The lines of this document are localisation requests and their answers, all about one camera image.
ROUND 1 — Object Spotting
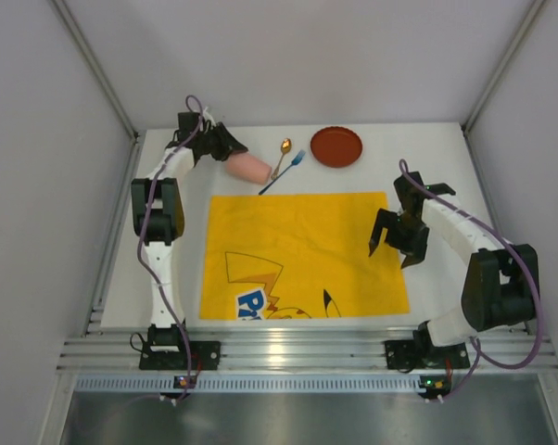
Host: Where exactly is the pink plastic cup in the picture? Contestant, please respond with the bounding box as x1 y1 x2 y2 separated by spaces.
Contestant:
225 153 272 184

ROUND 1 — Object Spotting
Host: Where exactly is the blue plastic fork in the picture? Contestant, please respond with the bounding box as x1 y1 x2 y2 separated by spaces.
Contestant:
258 150 306 196

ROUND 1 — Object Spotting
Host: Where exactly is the yellow printed cloth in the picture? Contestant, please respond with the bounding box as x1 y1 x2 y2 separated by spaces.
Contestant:
199 192 410 321

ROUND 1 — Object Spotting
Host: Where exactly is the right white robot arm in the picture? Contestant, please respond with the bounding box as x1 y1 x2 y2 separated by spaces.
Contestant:
368 172 539 367

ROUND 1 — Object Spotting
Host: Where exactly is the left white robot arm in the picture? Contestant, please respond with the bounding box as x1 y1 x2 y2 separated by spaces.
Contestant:
131 110 247 351

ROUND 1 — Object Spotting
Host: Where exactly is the gold metal spoon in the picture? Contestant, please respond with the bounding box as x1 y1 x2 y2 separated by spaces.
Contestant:
271 138 292 181

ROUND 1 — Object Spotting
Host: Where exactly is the red round plate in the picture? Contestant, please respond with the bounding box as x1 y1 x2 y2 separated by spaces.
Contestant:
310 126 363 168

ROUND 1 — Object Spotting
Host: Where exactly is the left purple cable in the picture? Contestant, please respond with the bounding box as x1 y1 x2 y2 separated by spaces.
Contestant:
137 95 206 404

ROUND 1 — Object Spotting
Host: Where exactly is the purple cable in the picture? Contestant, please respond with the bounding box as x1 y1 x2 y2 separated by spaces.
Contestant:
137 95 206 404
398 159 548 402

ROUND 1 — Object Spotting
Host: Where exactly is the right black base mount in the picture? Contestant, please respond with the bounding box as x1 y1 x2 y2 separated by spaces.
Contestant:
384 339 471 374

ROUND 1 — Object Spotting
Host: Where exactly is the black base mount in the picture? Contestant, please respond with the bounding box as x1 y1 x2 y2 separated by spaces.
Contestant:
139 341 221 371
384 339 471 374

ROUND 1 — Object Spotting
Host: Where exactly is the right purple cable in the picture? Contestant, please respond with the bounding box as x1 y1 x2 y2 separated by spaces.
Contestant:
398 159 548 402

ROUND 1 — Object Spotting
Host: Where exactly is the left aluminium corner post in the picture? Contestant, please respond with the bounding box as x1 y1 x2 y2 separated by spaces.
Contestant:
48 0 139 141

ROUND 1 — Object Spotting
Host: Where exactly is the aluminium corner post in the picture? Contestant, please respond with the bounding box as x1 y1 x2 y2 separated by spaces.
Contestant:
461 0 549 137
48 0 139 141

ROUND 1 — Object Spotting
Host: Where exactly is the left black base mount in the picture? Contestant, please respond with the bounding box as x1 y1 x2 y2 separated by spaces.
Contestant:
139 341 221 371

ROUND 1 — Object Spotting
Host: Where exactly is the aluminium mounting rail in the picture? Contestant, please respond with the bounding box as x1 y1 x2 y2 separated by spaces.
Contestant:
56 326 558 372

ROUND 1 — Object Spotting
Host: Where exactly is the right aluminium corner post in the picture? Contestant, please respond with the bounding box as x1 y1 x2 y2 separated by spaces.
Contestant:
461 0 549 137

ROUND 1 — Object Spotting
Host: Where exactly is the perforated grey cable duct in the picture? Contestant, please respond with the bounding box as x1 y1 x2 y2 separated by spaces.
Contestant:
75 374 447 394

